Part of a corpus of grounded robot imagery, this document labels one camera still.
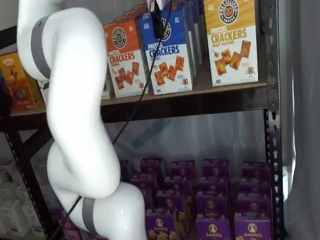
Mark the black metal shelf rack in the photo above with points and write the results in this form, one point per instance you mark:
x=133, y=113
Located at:
x=273, y=75

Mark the orange snack box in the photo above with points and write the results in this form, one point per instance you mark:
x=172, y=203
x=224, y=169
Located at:
x=20, y=82

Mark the dark blue snack box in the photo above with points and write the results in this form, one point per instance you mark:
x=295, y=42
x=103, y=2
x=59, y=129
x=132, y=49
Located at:
x=4, y=97

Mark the brown bunny print snack box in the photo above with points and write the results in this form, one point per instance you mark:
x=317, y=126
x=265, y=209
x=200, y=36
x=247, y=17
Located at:
x=185, y=220

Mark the orange white pretzel crackers box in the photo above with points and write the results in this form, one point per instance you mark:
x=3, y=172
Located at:
x=125, y=62
x=126, y=17
x=140, y=8

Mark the yellow white pretzel crackers box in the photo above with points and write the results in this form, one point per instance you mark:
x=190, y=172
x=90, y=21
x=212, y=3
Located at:
x=230, y=50

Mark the wooden shelf board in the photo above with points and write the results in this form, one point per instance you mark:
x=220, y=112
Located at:
x=200, y=90

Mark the grey curtain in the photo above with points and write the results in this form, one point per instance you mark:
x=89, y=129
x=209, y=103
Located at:
x=305, y=125

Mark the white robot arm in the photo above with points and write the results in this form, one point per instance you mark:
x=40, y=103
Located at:
x=75, y=100

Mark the white backdrop sheet teal logo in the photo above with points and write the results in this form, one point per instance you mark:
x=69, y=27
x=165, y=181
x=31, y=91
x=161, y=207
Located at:
x=187, y=140

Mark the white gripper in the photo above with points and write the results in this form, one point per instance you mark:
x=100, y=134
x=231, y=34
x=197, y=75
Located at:
x=161, y=3

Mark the white carton box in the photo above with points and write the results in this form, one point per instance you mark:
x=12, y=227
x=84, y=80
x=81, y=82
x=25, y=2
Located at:
x=8, y=185
x=11, y=217
x=33, y=218

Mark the blue white pretzel crackers box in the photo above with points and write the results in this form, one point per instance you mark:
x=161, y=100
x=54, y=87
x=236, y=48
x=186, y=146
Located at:
x=170, y=62
x=196, y=30

